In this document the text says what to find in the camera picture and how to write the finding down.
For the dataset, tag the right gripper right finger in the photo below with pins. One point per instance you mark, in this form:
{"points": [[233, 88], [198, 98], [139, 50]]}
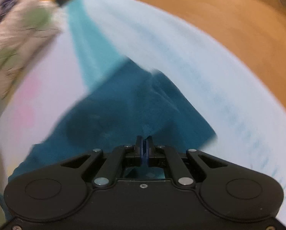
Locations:
{"points": [[150, 151]]}

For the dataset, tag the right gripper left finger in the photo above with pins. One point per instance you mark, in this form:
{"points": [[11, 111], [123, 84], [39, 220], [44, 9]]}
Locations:
{"points": [[139, 149]]}

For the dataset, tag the teal fabric pants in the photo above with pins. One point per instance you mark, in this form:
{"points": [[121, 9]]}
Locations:
{"points": [[131, 102]]}

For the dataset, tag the white floral bed sheet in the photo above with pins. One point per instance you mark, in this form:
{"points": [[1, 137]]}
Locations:
{"points": [[97, 36]]}

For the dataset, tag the cream leaf-print pillow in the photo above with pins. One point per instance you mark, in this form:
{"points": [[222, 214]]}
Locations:
{"points": [[24, 30]]}

